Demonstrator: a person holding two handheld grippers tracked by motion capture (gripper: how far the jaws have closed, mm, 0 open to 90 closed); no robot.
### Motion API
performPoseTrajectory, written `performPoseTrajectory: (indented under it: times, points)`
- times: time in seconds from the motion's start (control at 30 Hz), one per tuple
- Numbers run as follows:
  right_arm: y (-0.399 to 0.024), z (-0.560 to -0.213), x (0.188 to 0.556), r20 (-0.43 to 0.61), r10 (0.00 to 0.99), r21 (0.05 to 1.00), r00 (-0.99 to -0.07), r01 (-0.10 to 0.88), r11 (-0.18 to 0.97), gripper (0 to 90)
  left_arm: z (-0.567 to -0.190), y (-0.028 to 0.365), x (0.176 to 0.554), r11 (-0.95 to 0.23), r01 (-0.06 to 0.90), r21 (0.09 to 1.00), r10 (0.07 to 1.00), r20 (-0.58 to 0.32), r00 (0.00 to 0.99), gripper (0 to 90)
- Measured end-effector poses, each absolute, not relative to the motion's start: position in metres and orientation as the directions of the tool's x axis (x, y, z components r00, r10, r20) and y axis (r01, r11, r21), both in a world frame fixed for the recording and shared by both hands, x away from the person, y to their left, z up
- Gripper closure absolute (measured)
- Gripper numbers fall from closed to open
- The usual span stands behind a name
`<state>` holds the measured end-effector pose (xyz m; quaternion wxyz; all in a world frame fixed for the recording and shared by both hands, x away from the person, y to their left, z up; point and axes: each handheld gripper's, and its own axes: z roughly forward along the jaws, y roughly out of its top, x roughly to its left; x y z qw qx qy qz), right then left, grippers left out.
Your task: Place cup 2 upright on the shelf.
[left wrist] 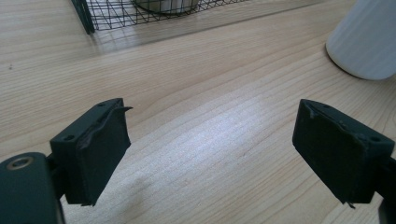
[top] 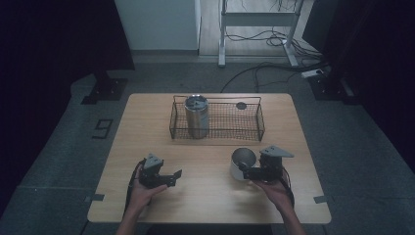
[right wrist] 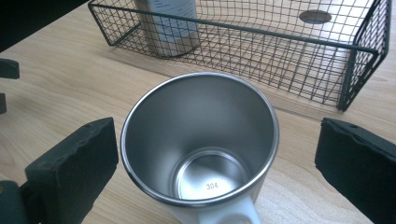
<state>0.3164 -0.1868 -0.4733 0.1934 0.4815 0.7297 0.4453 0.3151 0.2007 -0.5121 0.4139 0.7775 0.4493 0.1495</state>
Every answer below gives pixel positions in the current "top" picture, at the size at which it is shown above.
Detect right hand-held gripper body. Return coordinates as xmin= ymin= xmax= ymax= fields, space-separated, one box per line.
xmin=257 ymin=144 xmax=296 ymax=182

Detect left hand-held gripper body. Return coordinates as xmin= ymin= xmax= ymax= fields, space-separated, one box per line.
xmin=138 ymin=153 xmax=168 ymax=190

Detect white mug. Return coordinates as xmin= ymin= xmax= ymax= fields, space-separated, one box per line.
xmin=229 ymin=147 xmax=258 ymax=181

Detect black wire basket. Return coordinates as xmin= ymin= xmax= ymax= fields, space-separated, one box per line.
xmin=168 ymin=95 xmax=266 ymax=143

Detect stainless steel tumbler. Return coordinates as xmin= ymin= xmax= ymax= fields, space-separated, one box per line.
xmin=184 ymin=94 xmax=210 ymax=140

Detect person's left hand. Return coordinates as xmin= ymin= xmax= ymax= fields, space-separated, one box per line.
xmin=127 ymin=164 xmax=169 ymax=214

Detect person's right hand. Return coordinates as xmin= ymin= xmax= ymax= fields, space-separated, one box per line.
xmin=252 ymin=177 xmax=294 ymax=213

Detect black stand base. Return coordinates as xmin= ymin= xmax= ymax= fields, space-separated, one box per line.
xmin=80 ymin=70 xmax=129 ymax=106
xmin=307 ymin=72 xmax=358 ymax=106

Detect white power strip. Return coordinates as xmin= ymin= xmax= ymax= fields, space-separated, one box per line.
xmin=300 ymin=68 xmax=328 ymax=79

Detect dark curtain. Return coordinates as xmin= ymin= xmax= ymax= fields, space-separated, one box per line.
xmin=0 ymin=0 xmax=136 ymax=216
xmin=301 ymin=0 xmax=415 ymax=170

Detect white cabinet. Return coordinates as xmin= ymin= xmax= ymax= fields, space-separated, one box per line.
xmin=114 ymin=0 xmax=202 ymax=52

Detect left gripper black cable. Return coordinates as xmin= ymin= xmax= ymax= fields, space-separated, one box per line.
xmin=122 ymin=159 xmax=147 ymax=217

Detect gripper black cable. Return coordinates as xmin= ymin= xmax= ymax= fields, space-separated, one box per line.
xmin=122 ymin=159 xmax=147 ymax=217
xmin=281 ymin=166 xmax=297 ymax=210

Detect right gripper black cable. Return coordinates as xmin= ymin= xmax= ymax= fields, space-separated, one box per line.
xmin=281 ymin=166 xmax=297 ymax=210

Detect black floor cables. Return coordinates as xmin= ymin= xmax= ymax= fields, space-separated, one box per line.
xmin=219 ymin=27 xmax=331 ymax=94

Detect white desk frame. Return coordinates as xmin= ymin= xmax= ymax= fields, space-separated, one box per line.
xmin=217 ymin=0 xmax=306 ymax=69

